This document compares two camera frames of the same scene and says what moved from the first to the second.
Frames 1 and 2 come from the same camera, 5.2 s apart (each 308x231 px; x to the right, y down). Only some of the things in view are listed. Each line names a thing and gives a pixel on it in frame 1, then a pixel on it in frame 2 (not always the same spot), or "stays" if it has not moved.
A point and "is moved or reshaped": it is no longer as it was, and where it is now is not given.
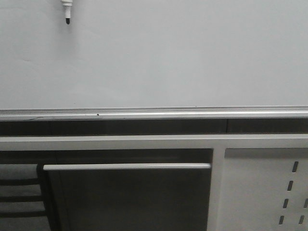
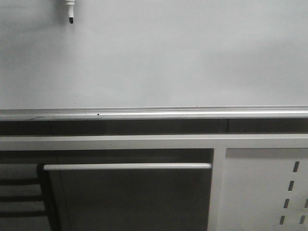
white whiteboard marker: [67, 4] is moved or reshaped
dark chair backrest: [22, 203] stays
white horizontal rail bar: [126, 166] stays
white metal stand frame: [258, 182] stays
